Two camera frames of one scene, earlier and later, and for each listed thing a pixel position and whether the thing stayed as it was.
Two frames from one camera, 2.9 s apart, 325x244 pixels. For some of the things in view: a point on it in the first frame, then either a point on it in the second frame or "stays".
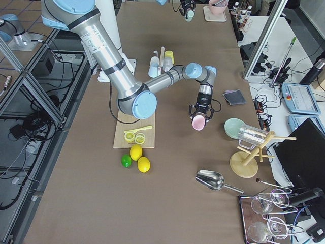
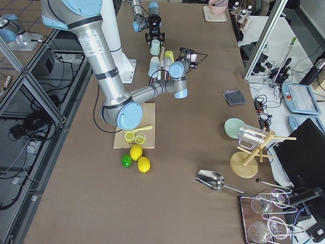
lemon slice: [129, 136] stays
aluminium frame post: [275, 13] stays
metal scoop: [213, 180] stays
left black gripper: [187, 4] -> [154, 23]
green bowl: [231, 126] stays
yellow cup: [169, 54] stays
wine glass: [264, 205] stays
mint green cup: [190, 15] -> [155, 50]
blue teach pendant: [299, 98] stays
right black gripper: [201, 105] -> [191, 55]
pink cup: [198, 122] -> [193, 57]
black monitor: [302, 153] stays
